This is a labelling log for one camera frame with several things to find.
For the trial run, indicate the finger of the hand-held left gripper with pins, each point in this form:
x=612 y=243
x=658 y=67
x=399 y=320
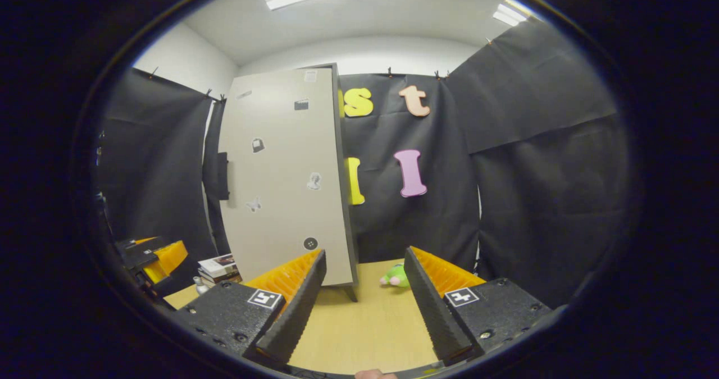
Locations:
x=140 y=254

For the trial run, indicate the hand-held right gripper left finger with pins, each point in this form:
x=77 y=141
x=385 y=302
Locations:
x=300 y=306

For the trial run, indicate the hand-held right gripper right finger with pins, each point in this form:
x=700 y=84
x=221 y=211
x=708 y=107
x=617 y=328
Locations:
x=429 y=306

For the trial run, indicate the small white bottle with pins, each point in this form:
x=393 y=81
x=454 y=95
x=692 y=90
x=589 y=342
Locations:
x=200 y=286

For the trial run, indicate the beige cabinet door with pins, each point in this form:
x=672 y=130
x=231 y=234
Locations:
x=281 y=160

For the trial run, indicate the pink and green plush toy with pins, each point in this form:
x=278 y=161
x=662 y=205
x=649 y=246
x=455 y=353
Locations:
x=396 y=278

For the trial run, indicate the stack of books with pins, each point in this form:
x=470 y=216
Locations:
x=219 y=266

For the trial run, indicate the black backdrop cloth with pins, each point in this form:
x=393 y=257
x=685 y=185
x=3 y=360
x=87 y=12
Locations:
x=533 y=199

